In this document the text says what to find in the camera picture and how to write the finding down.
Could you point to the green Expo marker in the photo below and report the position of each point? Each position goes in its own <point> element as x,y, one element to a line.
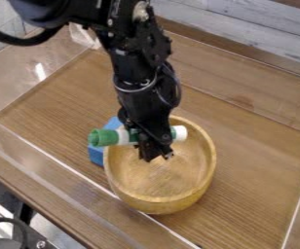
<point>121,136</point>

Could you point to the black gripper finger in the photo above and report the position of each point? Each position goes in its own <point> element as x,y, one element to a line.
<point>152,149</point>

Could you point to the blue foam block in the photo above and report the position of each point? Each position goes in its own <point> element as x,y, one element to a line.
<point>96,152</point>

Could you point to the clear acrylic corner bracket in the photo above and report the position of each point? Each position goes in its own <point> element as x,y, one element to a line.
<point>84,37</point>

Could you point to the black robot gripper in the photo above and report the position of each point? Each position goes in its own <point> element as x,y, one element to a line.
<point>140,48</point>

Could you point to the black metal stand base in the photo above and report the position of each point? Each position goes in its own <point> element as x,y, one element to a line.
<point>30,239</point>

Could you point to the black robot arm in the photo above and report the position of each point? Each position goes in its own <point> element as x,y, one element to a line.
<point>50,15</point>

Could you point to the clear acrylic tray wall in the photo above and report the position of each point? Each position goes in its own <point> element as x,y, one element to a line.
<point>76,203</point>

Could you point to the brown wooden bowl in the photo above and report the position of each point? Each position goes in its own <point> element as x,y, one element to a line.
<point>164,186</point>

